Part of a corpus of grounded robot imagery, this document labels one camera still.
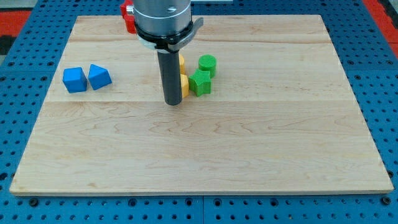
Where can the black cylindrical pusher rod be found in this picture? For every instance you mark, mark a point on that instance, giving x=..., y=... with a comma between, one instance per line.
x=170, y=75

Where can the yellow heart block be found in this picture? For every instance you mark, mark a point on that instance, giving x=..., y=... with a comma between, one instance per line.
x=184, y=85

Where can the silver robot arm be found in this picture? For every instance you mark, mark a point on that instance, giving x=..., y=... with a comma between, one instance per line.
x=166, y=26

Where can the yellow block behind rod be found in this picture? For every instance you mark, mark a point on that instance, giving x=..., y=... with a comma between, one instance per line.
x=182, y=64

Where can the green star block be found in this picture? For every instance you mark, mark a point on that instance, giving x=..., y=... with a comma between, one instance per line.
x=200, y=82

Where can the green cylinder block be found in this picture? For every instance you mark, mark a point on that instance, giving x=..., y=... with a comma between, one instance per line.
x=208, y=63

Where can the red block lower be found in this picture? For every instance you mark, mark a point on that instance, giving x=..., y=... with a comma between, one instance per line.
x=130, y=23

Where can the blue triangular block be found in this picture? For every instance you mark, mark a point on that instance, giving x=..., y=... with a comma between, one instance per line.
x=98, y=77

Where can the blue cube block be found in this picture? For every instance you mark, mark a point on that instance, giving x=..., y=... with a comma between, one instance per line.
x=74, y=80

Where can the wooden board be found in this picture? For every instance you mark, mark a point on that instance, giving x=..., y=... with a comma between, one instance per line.
x=281, y=118

